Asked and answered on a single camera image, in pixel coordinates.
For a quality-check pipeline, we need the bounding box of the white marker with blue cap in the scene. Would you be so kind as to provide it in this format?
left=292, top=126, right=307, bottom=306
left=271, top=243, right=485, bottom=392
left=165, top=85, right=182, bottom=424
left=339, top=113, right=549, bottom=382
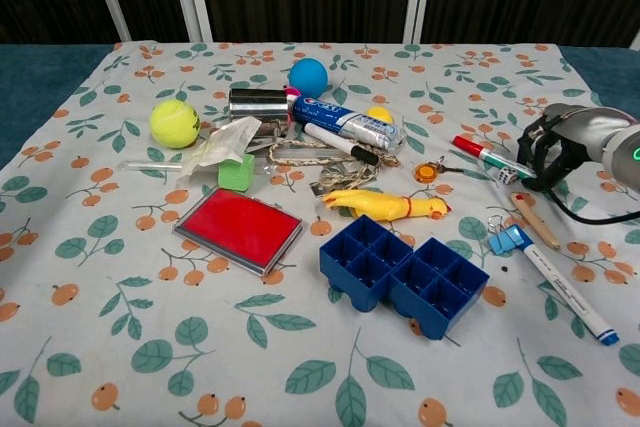
left=513, top=226, right=620, bottom=347

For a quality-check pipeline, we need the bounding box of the green foam cube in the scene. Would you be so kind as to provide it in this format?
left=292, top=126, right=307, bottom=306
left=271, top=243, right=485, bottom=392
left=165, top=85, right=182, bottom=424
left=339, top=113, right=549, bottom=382
left=217, top=154, right=256, bottom=193

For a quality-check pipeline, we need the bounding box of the blue ice cube tray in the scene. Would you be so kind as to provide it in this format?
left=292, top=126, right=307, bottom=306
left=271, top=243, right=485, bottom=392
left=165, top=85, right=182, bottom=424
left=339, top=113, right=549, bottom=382
left=318, top=214, right=491, bottom=342

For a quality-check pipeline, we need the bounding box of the beige braided rope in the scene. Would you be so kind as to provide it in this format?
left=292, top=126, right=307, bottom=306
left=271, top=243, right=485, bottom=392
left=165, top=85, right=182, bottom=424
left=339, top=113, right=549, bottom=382
left=267, top=139, right=401, bottom=193

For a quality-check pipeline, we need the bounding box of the light blue binder clip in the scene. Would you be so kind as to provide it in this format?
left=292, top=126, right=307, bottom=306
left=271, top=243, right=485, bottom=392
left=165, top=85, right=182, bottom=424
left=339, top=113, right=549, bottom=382
left=487, top=215, right=526, bottom=256

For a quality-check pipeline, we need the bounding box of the clear plastic ruler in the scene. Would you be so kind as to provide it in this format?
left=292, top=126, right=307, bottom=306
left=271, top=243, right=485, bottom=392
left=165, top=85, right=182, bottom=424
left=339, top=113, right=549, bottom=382
left=249, top=142, right=354, bottom=164

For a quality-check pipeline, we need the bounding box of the clear glass tube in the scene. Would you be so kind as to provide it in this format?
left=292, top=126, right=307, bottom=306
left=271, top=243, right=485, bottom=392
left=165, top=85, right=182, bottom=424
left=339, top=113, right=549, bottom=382
left=118, top=159, right=182, bottom=172

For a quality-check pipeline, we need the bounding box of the orange round keychain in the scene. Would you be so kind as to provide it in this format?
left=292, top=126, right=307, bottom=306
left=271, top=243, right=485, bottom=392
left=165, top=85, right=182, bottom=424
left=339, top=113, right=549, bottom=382
left=412, top=155, right=454, bottom=184

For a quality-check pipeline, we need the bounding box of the red green marker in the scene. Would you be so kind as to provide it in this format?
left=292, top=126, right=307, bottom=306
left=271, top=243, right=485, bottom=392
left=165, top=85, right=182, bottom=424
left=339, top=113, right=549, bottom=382
left=452, top=133, right=539, bottom=181

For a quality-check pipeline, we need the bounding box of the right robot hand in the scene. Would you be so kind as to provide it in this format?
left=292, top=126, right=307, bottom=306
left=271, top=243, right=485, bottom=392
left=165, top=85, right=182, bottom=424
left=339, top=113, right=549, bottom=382
left=516, top=102, right=639, bottom=193

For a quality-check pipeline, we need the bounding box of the shiny steel cup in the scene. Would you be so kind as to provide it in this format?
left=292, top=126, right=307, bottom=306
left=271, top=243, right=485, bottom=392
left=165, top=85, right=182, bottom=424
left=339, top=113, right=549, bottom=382
left=228, top=88, right=294, bottom=141

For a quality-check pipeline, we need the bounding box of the white marker with black cap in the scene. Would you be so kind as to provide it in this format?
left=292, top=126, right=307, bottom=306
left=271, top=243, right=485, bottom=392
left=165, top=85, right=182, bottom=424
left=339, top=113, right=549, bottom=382
left=303, top=121, right=380, bottom=164

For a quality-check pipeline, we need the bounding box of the blue white toothpaste tube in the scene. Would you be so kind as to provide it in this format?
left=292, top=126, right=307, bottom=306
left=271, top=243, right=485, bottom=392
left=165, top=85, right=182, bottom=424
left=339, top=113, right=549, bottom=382
left=291, top=95, right=406, bottom=151

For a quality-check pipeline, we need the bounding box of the black cable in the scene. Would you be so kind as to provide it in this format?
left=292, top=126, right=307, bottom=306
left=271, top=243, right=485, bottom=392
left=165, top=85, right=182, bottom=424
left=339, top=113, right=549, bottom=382
left=547, top=181, right=640, bottom=225

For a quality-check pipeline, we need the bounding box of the small yellow ball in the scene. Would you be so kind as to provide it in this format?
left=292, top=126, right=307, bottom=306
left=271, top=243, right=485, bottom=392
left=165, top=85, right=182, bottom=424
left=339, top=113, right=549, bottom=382
left=366, top=106, right=395, bottom=125

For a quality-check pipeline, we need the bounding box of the yellow rubber chicken toy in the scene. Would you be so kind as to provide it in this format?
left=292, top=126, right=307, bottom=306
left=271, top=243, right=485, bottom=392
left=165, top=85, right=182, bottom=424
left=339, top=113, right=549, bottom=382
left=320, top=190, right=450, bottom=224

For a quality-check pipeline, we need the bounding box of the fruit and leaf patterned tablecloth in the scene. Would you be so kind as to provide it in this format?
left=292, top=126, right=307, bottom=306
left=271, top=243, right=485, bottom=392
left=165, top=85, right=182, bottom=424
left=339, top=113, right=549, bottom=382
left=0, top=40, right=640, bottom=427

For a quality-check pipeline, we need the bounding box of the red ink pad case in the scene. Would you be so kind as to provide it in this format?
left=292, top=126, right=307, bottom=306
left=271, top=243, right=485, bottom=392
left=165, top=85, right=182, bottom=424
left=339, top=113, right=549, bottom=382
left=172, top=187, right=304, bottom=277

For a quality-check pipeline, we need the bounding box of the crumpled clear plastic wrapper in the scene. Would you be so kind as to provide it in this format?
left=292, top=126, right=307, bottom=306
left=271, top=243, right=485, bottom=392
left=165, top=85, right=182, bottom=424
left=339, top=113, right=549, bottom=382
left=178, top=115, right=262, bottom=187

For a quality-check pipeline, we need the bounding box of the blue rubber ball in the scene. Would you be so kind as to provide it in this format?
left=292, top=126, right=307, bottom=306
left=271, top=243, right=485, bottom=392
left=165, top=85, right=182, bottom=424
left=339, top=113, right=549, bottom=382
left=289, top=58, right=330, bottom=99

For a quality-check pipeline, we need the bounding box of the yellow-green tennis ball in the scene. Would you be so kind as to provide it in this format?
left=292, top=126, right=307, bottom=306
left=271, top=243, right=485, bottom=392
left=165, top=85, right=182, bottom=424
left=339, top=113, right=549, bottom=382
left=149, top=99, right=202, bottom=150

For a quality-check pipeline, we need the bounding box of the short wooden pencil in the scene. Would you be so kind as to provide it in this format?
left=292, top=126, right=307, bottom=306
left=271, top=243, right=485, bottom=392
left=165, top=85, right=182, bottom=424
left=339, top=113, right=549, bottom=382
left=508, top=191, right=561, bottom=250

